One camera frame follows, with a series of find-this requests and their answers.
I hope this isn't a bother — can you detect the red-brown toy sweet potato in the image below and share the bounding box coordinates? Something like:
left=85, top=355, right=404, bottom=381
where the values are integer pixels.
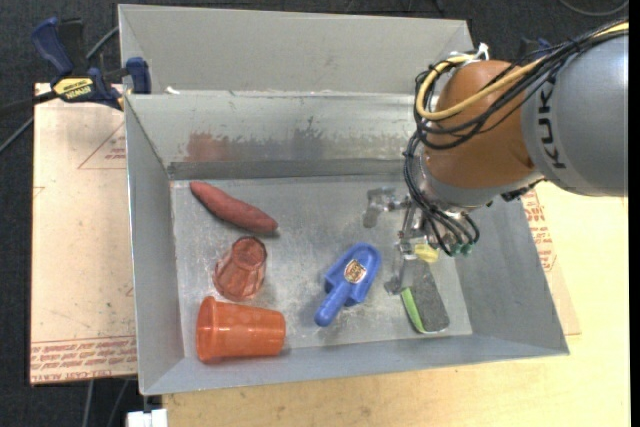
left=189, top=180, right=280, bottom=236

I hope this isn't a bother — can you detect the grey metal bin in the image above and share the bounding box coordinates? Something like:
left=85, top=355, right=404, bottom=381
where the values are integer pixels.
left=117, top=3, right=571, bottom=397

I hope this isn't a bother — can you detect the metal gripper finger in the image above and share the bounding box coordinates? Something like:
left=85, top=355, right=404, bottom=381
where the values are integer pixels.
left=362, top=186, right=404, bottom=229
left=383, top=240, right=427, bottom=294

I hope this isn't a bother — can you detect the small yellow piece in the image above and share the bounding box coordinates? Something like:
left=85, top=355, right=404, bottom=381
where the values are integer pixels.
left=414, top=243, right=441, bottom=264

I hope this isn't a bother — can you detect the orange plastic cup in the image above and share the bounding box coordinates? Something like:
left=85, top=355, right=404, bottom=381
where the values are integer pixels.
left=195, top=295, right=288, bottom=364

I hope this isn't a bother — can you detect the clear pink glass cup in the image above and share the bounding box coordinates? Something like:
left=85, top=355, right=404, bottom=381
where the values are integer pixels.
left=213, top=235, right=269, bottom=302

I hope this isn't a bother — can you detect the grey pad with green edge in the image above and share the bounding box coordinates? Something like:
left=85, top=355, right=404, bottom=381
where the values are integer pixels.
left=399, top=264, right=450, bottom=335

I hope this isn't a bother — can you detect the blue plastic scoop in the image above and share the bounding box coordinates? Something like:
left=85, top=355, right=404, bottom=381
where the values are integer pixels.
left=313, top=241, right=383, bottom=328

